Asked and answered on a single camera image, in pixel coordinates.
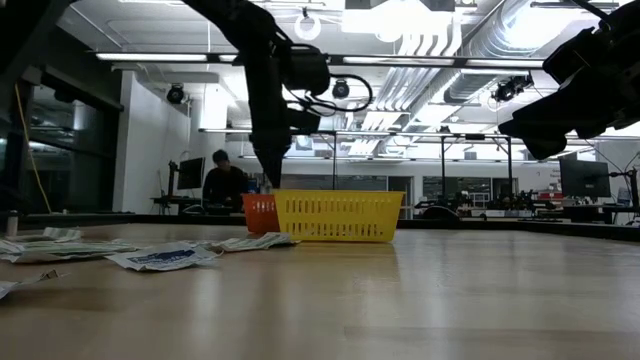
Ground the yellow plastic basket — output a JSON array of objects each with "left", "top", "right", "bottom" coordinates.
[{"left": 272, "top": 188, "right": 406, "bottom": 245}]

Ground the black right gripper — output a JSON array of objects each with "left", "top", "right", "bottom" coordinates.
[{"left": 497, "top": 0, "right": 640, "bottom": 161}]

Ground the silver air duct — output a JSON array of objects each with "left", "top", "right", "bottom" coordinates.
[{"left": 444, "top": 0, "right": 566, "bottom": 104}]

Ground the distant black metal frame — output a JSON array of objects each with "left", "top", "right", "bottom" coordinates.
[{"left": 198, "top": 127, "right": 516, "bottom": 191}]

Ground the black computer monitor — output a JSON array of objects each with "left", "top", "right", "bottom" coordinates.
[
  {"left": 558, "top": 157, "right": 612, "bottom": 199},
  {"left": 177, "top": 157, "right": 206, "bottom": 191}
]

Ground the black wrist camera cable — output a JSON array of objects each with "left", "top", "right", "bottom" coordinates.
[
  {"left": 287, "top": 73, "right": 375, "bottom": 117},
  {"left": 573, "top": 0, "right": 615, "bottom": 24}
]

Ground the yellow hanging cable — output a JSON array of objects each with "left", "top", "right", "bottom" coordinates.
[{"left": 13, "top": 82, "right": 54, "bottom": 214}]

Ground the white ring light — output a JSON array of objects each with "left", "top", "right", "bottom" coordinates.
[{"left": 293, "top": 10, "right": 323, "bottom": 41}]

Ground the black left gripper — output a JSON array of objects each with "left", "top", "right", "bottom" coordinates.
[{"left": 247, "top": 97, "right": 295, "bottom": 190}]

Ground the black office chair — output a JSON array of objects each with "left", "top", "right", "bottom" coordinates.
[{"left": 422, "top": 204, "right": 464, "bottom": 221}]

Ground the standing person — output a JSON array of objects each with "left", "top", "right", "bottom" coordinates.
[{"left": 202, "top": 148, "right": 250, "bottom": 211}]

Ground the long ceiling light bar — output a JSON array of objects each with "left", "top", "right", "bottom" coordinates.
[{"left": 94, "top": 51, "right": 546, "bottom": 70}]

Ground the orange-red plastic basket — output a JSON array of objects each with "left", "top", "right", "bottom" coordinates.
[{"left": 241, "top": 193, "right": 281, "bottom": 235}]

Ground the black ceiling camera rig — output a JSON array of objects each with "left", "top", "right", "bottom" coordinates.
[{"left": 492, "top": 72, "right": 535, "bottom": 103}]

